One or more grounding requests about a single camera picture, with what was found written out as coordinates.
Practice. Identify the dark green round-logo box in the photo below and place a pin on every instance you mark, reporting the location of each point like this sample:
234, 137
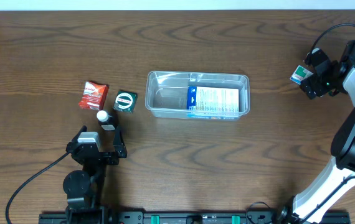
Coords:
125, 101

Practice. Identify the blue fever patch box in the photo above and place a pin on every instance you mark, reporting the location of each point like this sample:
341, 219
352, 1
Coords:
212, 103

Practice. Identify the clear plastic container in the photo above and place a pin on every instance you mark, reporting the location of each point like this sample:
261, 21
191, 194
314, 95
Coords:
166, 91

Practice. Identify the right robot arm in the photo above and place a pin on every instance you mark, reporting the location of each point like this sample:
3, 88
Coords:
338, 177

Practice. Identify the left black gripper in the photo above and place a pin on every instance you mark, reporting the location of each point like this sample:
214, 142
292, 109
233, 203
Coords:
120, 150

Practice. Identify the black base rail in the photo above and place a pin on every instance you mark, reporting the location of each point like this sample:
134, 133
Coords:
159, 218

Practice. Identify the brown bottle white cap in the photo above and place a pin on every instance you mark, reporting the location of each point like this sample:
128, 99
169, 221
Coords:
108, 122

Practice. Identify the red medicine box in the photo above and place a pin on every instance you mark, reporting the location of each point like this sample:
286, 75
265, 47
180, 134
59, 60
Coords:
94, 96

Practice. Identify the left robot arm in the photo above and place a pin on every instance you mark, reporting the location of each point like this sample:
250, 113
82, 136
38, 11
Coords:
84, 187

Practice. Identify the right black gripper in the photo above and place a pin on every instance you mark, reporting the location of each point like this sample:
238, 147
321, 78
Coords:
313, 84

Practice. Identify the white green medicine box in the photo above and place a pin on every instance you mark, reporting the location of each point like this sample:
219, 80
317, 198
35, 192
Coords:
300, 74

